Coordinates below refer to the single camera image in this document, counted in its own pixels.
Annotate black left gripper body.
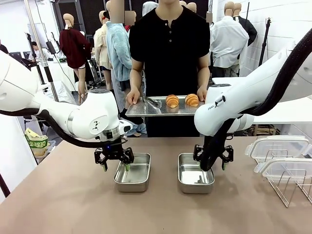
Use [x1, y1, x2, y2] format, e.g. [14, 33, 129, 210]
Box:
[103, 138, 125, 160]

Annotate stainless steel food container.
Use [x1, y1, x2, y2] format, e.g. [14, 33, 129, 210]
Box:
[114, 153, 152, 193]
[177, 153, 215, 195]

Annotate perforated metal baking tray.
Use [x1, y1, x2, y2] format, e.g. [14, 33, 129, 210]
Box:
[125, 95, 206, 117]

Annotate golden croissant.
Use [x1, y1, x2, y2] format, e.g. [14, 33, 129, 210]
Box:
[184, 93, 200, 107]
[165, 94, 180, 109]

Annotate metal serving tongs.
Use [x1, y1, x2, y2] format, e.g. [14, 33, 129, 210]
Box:
[142, 96, 163, 114]

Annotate clear plastic clip lid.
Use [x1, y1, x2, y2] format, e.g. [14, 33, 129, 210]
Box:
[253, 157, 312, 188]
[245, 135, 312, 164]

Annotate person's left forearm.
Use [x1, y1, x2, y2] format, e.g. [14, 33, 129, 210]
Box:
[196, 67, 211, 88]

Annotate person's right forearm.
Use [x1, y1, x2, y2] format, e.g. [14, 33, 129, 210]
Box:
[129, 69, 143, 92]

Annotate person's right hand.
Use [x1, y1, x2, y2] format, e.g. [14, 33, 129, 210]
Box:
[125, 89, 140, 105]

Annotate person's left hand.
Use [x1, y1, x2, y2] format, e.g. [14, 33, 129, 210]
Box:
[196, 86, 208, 102]

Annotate shallow clear plastic bin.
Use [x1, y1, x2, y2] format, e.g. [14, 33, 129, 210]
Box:
[36, 140, 56, 164]

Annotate yellow green snack bag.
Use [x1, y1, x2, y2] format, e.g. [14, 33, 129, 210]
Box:
[24, 127, 51, 156]

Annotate mannequin in light blue fleece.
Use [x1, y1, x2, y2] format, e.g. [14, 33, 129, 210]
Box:
[105, 0, 147, 137]

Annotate silver metal stand pole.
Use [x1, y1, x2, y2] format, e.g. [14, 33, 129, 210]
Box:
[24, 0, 59, 102]

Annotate person in black shirt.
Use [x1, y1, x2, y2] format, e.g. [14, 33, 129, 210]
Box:
[128, 0, 211, 137]

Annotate mannequin in beige shirt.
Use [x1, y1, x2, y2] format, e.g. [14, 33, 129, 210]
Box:
[93, 11, 113, 91]

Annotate mannequin in maroon top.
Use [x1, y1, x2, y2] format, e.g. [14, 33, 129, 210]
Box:
[59, 13, 92, 105]

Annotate black tripod stand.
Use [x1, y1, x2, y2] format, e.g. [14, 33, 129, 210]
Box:
[258, 17, 272, 66]

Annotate mannequin in black jacket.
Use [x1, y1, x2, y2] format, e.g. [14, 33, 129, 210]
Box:
[233, 2, 258, 47]

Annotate seated person in background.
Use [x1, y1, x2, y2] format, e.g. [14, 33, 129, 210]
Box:
[28, 41, 51, 61]

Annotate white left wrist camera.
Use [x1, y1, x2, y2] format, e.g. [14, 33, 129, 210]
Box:
[118, 120, 134, 134]

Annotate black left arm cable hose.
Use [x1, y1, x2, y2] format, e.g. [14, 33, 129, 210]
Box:
[0, 109, 128, 149]

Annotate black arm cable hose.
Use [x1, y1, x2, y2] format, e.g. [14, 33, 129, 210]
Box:
[0, 109, 128, 149]
[201, 28, 312, 172]

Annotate metal wire rack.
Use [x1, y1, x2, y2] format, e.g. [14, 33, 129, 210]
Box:
[264, 149, 312, 208]

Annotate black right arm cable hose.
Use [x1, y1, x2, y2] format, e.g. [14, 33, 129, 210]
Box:
[201, 28, 312, 172]

